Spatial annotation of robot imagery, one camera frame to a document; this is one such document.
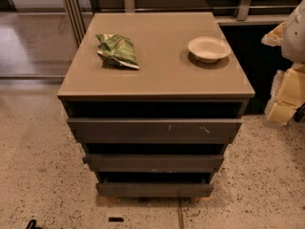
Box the grey top drawer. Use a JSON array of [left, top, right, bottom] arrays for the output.
[[68, 118, 242, 144]]

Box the grey drawer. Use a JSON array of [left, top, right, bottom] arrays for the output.
[[68, 118, 242, 144], [96, 182, 214, 198], [83, 154, 224, 173]]

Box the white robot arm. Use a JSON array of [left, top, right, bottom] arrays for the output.
[[261, 0, 305, 126]]

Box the grey drawer cabinet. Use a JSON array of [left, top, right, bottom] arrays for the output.
[[58, 12, 254, 185]]

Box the grey middle drawer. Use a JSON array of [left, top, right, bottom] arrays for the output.
[[83, 154, 224, 173]]

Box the grey bottom drawer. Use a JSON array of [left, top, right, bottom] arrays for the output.
[[96, 182, 214, 198]]

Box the white paper bowl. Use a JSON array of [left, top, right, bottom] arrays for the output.
[[188, 36, 231, 63]]

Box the green chip bag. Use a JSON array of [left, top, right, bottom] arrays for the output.
[[96, 34, 139, 70]]

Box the black floor marker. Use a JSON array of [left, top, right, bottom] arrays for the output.
[[109, 217, 124, 222]]

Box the black object bottom left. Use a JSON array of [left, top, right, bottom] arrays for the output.
[[26, 219, 42, 229]]

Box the metal railing frame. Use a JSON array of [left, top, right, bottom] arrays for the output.
[[63, 0, 301, 42]]

